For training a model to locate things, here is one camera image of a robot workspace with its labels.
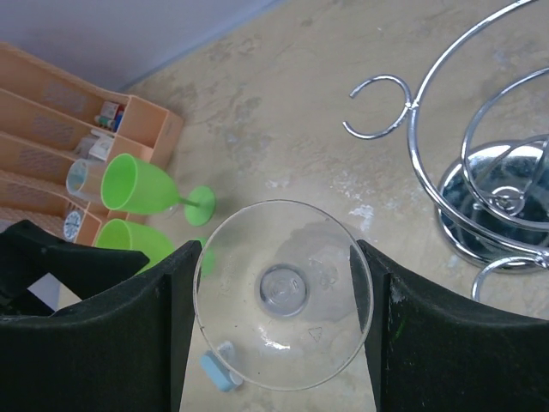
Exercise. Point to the chrome wire glass rack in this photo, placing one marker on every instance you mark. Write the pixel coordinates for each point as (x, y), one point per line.
(482, 200)

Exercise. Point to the red white small box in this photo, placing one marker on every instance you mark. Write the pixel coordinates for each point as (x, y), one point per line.
(110, 117)

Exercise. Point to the white paper packets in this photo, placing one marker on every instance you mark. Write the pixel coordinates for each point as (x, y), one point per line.
(95, 145)

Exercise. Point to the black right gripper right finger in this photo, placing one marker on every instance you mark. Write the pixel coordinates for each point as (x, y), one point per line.
(430, 349)

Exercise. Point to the small blue eraser block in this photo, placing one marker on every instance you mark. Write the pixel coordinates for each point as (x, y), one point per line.
(224, 379)

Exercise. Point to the clear wine glass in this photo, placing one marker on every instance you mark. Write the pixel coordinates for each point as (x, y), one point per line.
(84, 180)
(283, 295)

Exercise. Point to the peach plastic file organizer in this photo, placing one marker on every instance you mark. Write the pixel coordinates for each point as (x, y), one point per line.
(45, 112)

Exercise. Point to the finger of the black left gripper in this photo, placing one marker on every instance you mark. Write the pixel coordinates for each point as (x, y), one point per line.
(28, 253)

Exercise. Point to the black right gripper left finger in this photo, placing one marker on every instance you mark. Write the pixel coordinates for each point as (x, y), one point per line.
(125, 349)

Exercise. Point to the round blue white tape roll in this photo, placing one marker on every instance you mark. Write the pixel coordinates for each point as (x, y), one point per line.
(72, 225)

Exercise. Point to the green wine glass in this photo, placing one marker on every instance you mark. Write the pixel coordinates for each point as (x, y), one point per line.
(118, 234)
(134, 186)

